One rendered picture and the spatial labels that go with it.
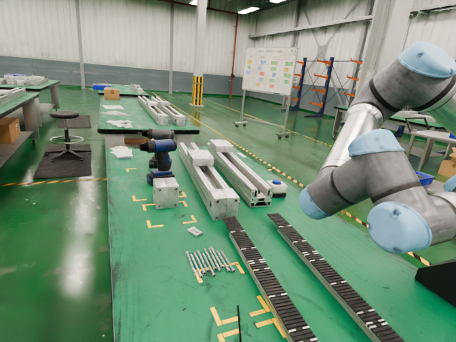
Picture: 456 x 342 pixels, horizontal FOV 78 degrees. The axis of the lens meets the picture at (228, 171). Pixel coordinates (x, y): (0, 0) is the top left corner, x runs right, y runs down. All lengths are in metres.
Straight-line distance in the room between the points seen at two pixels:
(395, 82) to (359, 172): 0.37
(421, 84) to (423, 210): 0.41
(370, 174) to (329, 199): 0.10
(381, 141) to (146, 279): 0.65
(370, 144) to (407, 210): 0.12
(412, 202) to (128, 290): 0.66
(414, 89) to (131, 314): 0.85
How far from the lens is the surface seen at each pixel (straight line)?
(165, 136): 1.59
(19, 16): 16.25
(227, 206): 1.10
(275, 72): 6.87
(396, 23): 4.34
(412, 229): 0.46
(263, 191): 1.28
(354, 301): 0.84
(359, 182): 0.52
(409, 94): 0.84
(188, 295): 0.79
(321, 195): 0.57
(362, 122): 0.78
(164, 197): 1.17
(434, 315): 0.98
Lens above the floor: 1.32
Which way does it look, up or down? 19 degrees down
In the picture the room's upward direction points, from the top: 5 degrees clockwise
